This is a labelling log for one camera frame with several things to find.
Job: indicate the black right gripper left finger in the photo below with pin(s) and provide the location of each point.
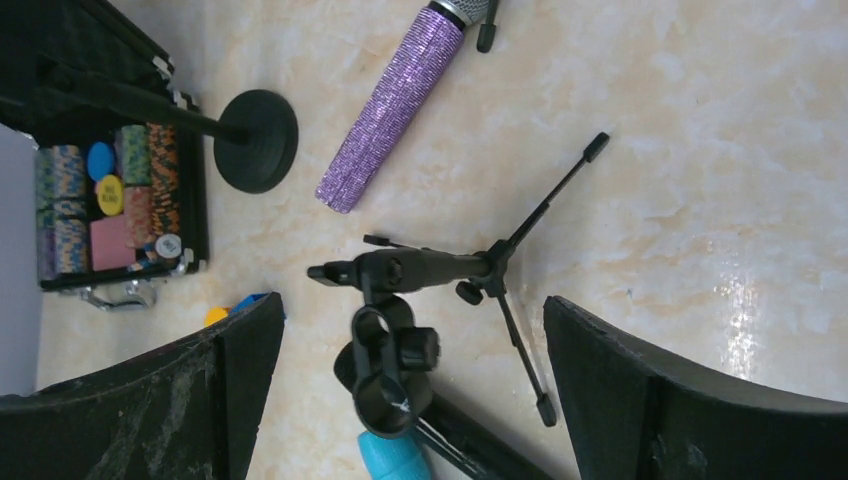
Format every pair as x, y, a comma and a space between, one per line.
190, 409

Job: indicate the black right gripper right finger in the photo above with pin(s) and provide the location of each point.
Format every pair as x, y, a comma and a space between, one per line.
634, 410

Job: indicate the black tripod microphone stand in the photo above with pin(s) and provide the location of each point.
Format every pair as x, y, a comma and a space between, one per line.
392, 356

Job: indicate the teal blue microphone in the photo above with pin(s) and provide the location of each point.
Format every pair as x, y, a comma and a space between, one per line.
393, 459

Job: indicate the purple glitter microphone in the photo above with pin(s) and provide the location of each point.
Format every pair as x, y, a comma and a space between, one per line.
423, 56

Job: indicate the black round-base microphone stand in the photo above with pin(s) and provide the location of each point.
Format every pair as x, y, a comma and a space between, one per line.
255, 137

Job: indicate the yellow traffic light toy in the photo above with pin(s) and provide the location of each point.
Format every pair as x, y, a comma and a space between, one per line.
215, 315

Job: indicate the blue toy block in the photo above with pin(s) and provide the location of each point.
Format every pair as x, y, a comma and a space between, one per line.
255, 301

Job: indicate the black orange-tipped microphone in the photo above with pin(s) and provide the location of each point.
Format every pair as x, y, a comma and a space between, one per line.
462, 441

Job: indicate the black poker chip case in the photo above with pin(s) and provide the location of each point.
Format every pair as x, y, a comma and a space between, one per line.
119, 185

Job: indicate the black shock-mount tripod stand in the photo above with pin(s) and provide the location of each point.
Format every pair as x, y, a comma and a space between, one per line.
488, 28

